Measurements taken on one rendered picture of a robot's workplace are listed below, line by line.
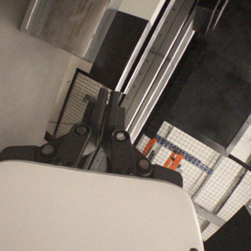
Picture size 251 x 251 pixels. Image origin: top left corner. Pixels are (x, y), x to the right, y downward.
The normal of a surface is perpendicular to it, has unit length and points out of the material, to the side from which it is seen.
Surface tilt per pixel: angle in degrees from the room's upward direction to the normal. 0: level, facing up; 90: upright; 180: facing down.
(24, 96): 0
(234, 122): 90
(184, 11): 90
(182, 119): 90
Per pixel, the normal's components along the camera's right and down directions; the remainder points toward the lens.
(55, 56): 0.83, 0.51
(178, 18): -0.33, 0.14
